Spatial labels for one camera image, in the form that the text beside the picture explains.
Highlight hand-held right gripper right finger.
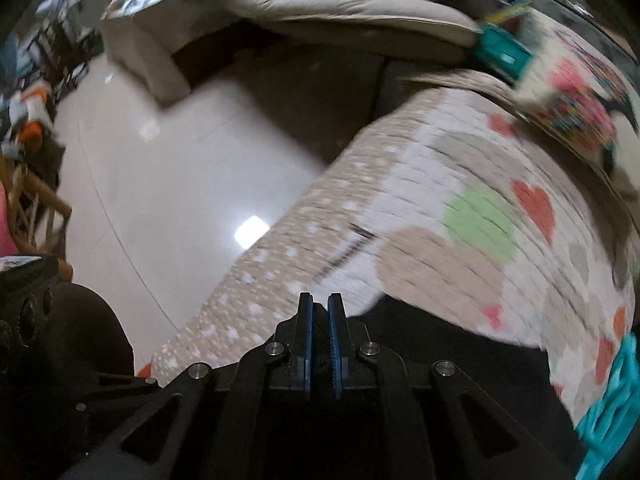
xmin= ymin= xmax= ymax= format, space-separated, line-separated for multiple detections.
xmin=327 ymin=292 xmax=576 ymax=480

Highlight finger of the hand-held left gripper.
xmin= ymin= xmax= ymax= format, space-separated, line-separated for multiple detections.
xmin=95 ymin=371 xmax=161 ymax=390

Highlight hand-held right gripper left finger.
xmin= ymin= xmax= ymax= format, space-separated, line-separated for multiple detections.
xmin=60 ymin=292 xmax=314 ymax=480

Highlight black pants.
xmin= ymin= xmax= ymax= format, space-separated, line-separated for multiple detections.
xmin=62 ymin=282 xmax=586 ymax=461

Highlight pink cloth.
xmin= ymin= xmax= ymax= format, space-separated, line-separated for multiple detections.
xmin=0 ymin=180 xmax=21 ymax=256

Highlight wooden chair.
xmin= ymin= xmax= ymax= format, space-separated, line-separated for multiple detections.
xmin=0 ymin=155 xmax=73 ymax=281

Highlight heart printed blanket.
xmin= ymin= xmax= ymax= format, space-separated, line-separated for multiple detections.
xmin=150 ymin=72 xmax=640 ymax=411

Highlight dark metal rack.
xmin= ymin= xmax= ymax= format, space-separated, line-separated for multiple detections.
xmin=25 ymin=15 xmax=96 ymax=91

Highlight teal cloth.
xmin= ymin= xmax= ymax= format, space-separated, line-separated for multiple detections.
xmin=574 ymin=332 xmax=640 ymax=480

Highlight beige sofa cushion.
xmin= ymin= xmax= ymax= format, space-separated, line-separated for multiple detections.
xmin=210 ymin=0 xmax=481 ymax=61

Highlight teal box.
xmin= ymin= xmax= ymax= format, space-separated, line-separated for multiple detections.
xmin=472 ymin=27 xmax=533 ymax=81

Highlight colourful printed pillow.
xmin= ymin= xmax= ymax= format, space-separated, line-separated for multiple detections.
xmin=515 ymin=10 xmax=640 ymax=196

